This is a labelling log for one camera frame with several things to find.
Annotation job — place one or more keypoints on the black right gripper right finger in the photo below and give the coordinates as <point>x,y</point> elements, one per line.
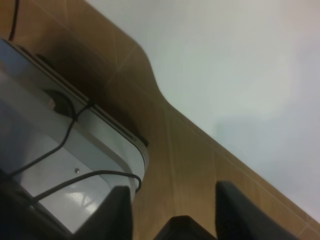
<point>237,218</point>

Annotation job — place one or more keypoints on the silver robot base platform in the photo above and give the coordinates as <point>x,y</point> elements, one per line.
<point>51,133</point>

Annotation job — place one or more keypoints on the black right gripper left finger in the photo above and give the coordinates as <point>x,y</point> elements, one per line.
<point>113,219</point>

